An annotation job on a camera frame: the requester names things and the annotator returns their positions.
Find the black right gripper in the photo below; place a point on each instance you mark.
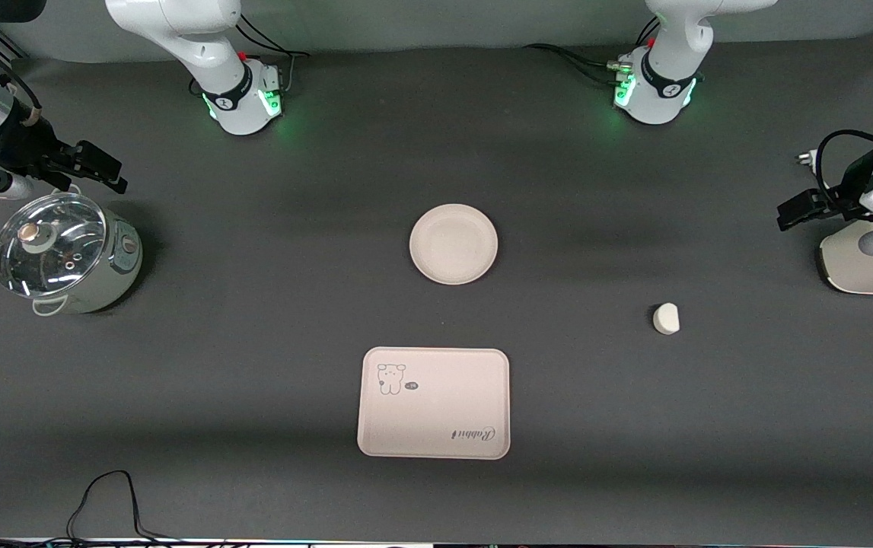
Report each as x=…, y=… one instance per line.
x=25, y=142

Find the cream tray with bear print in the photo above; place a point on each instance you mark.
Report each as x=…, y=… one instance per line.
x=436, y=411

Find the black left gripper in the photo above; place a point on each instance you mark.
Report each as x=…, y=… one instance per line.
x=845, y=185

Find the round cream plate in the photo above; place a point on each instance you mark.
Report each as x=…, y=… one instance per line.
x=453, y=243

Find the cream white appliance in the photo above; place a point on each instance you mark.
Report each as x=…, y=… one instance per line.
x=870, y=262

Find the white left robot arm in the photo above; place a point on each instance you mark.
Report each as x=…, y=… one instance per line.
x=664, y=84

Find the glass pot lid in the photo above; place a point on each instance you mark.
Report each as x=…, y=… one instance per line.
x=48, y=247

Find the white steamed bun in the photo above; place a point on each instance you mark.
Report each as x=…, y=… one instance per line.
x=666, y=318

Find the pale green electric pot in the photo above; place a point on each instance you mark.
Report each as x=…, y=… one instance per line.
x=120, y=266

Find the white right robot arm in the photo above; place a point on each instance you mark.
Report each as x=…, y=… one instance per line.
x=200, y=46

